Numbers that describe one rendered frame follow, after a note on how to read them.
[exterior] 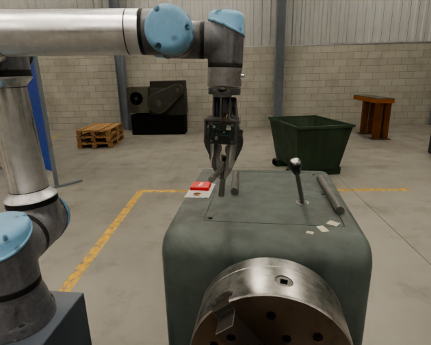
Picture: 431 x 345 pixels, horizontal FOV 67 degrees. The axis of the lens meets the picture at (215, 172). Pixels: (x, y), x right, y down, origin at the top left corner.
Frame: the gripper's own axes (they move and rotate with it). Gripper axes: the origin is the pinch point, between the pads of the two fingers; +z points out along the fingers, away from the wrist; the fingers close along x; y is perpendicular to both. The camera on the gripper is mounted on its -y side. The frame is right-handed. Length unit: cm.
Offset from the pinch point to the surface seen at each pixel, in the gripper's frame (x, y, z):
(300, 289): 17.8, 22.3, 14.7
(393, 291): 115, -157, 130
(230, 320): 5.7, 27.8, 18.6
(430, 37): 475, -1037, -153
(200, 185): -9.9, -23.6, 11.5
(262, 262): 10.7, 15.2, 14.2
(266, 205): 11.3, -11.1, 11.8
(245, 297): 8.0, 25.5, 15.3
